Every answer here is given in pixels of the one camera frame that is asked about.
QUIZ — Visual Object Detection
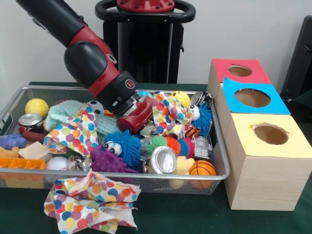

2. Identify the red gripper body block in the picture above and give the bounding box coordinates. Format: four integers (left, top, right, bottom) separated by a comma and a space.
116, 96, 154, 134

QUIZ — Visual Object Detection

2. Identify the dented silver can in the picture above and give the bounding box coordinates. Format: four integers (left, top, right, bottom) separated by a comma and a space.
146, 145, 178, 175

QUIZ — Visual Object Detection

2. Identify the crushed silver can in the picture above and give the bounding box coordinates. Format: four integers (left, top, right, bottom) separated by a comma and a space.
193, 136, 211, 159

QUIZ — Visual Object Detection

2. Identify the small yellow duck toy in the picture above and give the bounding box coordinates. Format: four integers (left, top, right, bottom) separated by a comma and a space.
170, 157, 195, 191

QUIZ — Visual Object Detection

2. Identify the purple spiky ball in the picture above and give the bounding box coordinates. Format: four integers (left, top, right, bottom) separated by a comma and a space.
89, 145, 137, 174

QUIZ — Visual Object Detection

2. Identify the rainbow spiky caterpillar toy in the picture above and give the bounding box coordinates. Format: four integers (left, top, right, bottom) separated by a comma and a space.
144, 135, 196, 158

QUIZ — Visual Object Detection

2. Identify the black upright panel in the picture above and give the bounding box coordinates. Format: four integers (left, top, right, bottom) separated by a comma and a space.
284, 16, 312, 105

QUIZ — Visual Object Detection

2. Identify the red and silver can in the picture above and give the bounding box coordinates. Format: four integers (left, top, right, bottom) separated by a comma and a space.
18, 113, 45, 135

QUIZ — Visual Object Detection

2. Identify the wooden box with three holes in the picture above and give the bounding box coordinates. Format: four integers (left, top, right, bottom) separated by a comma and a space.
207, 58, 312, 211

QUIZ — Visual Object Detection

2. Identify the orange toy building block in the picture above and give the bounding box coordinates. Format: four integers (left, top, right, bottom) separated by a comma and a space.
0, 157, 47, 189

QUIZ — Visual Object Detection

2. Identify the smooth yellow ball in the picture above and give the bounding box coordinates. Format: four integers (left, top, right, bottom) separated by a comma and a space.
24, 98, 49, 118

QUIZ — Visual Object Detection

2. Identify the clear wire mesh bin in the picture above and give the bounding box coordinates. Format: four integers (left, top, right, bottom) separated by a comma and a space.
0, 86, 230, 196

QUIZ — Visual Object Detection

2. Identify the blue spiky ball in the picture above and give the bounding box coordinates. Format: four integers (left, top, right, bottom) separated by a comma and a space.
189, 103, 213, 137
102, 130, 142, 169

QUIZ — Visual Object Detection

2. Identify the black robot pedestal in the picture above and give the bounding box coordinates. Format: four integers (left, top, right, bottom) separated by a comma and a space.
95, 0, 196, 83

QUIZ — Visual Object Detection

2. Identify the green cloth side table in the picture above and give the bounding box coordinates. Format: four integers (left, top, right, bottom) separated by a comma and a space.
292, 89, 312, 109

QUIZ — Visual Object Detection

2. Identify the small white baseball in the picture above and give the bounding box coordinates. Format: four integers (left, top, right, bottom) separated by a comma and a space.
45, 156, 69, 171

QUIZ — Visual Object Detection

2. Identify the small orange basketball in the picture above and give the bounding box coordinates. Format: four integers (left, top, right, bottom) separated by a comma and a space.
189, 160, 217, 190

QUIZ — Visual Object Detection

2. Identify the plain wooden cube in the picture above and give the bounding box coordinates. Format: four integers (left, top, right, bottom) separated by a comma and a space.
19, 141, 52, 160

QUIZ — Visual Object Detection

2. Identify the mint green knitted cloth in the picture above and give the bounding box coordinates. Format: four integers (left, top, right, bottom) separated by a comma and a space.
45, 100, 118, 138

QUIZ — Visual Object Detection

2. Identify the small soccer ball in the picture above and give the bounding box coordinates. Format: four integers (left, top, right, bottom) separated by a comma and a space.
87, 100, 106, 117

